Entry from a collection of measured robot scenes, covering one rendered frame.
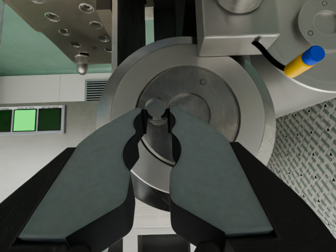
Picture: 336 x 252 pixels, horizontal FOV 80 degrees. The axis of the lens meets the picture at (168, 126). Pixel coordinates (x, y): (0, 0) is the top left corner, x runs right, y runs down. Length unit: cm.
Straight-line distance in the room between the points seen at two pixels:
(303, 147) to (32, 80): 351
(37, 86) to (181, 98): 343
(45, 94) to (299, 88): 337
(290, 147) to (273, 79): 19
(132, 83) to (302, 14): 15
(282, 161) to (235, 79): 25
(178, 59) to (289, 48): 9
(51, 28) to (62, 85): 290
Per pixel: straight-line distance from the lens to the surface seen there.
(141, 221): 51
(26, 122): 59
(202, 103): 15
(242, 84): 17
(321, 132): 32
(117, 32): 21
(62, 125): 55
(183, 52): 17
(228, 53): 17
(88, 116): 53
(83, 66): 55
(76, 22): 45
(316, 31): 22
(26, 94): 360
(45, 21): 47
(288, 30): 21
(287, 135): 38
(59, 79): 342
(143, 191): 17
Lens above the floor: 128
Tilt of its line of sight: 8 degrees down
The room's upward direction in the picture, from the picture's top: 178 degrees clockwise
